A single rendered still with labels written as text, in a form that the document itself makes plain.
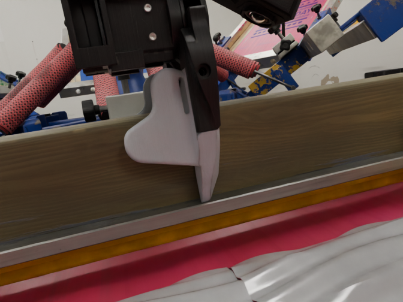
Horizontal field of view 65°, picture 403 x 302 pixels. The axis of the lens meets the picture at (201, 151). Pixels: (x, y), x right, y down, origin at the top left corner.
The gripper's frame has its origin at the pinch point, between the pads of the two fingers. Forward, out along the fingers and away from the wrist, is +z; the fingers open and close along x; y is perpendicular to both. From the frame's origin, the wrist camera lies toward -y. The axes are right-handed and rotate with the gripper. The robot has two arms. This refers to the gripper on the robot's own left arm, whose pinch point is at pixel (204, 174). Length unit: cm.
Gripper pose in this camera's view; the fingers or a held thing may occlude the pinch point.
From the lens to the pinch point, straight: 24.4
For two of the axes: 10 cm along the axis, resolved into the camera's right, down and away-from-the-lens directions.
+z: 1.5, 9.7, 2.1
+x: 2.7, 1.7, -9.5
